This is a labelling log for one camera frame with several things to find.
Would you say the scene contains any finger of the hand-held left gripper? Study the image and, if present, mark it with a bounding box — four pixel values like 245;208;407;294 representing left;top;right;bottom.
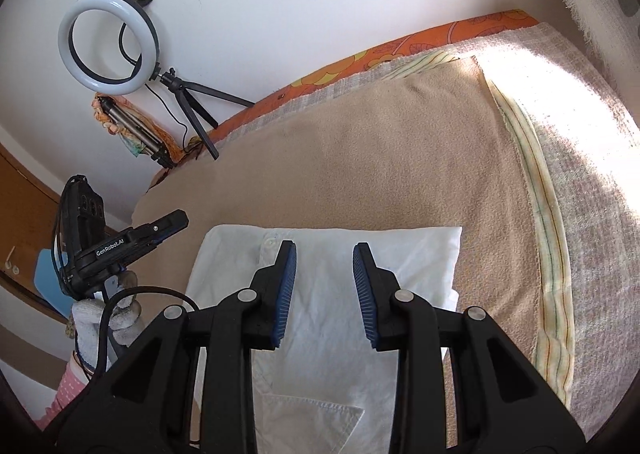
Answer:
131;208;190;248

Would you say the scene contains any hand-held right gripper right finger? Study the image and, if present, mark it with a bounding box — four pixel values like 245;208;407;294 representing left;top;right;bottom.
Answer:
351;242;589;454

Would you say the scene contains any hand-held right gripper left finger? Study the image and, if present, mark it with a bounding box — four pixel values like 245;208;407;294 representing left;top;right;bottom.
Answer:
42;239;299;454

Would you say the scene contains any white shirt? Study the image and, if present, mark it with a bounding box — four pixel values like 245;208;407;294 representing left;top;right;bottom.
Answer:
183;225;464;454

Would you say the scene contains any person's left hand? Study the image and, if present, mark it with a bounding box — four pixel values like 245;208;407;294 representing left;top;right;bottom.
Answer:
69;270;142;366

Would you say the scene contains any blue plastic board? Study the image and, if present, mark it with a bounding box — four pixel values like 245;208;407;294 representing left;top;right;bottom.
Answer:
34;248;72;324

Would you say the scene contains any wooden door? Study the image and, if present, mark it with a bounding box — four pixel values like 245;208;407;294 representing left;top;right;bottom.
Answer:
0;141;77;326

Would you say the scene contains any silver tripod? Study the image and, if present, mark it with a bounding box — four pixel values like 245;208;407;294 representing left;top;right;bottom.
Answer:
96;96;177;170

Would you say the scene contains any black tripod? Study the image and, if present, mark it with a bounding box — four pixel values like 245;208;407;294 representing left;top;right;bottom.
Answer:
149;66;257;161

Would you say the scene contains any beige blanket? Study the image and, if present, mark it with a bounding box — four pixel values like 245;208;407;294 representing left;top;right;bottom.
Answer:
132;54;551;371

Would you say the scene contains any yellow striped sheet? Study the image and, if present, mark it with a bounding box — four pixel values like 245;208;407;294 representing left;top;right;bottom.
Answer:
384;51;577;411

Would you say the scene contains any grey woven blanket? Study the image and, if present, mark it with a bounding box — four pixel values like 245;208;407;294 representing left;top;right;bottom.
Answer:
219;21;640;441

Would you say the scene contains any orange floral sheet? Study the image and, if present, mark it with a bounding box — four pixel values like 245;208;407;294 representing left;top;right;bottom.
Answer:
206;9;540;146

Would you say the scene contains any thin black light cable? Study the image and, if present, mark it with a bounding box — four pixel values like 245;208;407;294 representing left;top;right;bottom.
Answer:
118;20;203;156

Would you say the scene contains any white ring light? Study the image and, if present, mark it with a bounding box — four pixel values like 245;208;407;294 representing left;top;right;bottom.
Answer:
57;0;162;96

